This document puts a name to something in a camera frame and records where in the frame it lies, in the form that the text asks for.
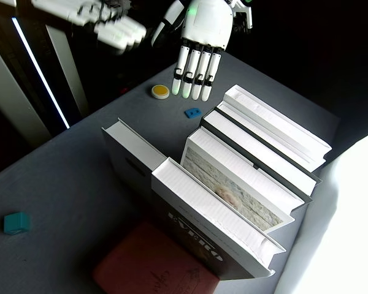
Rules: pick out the red indicator light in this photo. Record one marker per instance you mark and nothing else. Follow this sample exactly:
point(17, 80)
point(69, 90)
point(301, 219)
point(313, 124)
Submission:
point(124, 90)

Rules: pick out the yellow disc white rim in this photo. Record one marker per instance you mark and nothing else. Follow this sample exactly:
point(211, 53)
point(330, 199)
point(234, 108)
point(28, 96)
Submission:
point(160, 91)

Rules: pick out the white light strip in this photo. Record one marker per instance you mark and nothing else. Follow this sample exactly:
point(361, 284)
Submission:
point(40, 72)

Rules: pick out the grey book black label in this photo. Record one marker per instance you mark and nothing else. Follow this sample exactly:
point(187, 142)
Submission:
point(132, 141)

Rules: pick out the blue toy block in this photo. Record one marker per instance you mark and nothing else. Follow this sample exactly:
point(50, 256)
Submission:
point(193, 113)

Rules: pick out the white panel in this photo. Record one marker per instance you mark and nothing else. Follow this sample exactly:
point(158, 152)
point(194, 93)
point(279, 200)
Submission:
point(12, 92)

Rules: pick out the grey table cloth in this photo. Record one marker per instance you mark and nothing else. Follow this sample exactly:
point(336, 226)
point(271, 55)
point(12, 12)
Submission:
point(64, 183)

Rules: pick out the white book photo cover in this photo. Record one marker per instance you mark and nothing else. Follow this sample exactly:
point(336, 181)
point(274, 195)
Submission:
point(233, 160)

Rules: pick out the white hardcover book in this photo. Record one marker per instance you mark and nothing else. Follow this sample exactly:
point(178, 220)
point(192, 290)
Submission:
point(279, 121)
point(279, 141)

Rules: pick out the Everest hardcover book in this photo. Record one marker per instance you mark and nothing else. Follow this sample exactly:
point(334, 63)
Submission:
point(202, 199)

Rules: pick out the dark grey hardcover book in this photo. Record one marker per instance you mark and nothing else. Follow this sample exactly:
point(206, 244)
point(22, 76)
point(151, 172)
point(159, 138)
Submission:
point(263, 153)

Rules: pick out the teal cube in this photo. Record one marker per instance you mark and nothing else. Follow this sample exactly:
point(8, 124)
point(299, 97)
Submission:
point(16, 223)

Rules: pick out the red embossed book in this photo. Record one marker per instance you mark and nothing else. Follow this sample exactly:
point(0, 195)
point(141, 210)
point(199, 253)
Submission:
point(156, 260)

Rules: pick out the white frame post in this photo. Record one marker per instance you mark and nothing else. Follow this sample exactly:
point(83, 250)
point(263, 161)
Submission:
point(67, 70)

